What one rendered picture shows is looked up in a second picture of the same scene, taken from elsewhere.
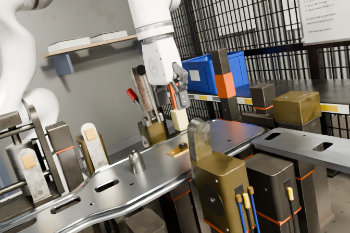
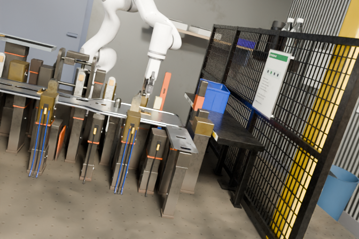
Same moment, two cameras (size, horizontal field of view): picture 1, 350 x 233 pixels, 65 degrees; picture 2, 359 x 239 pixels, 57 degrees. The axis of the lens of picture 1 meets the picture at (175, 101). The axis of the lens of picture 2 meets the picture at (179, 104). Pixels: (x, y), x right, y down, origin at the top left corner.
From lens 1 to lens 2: 1.02 m
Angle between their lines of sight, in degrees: 17
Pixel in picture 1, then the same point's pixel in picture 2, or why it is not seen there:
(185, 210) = not seen: hidden behind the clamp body
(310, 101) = (205, 125)
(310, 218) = (167, 170)
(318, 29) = (258, 101)
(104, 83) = (182, 67)
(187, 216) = not seen: hidden behind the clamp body
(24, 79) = (104, 41)
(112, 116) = (173, 96)
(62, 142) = (99, 79)
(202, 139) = (135, 103)
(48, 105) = (109, 60)
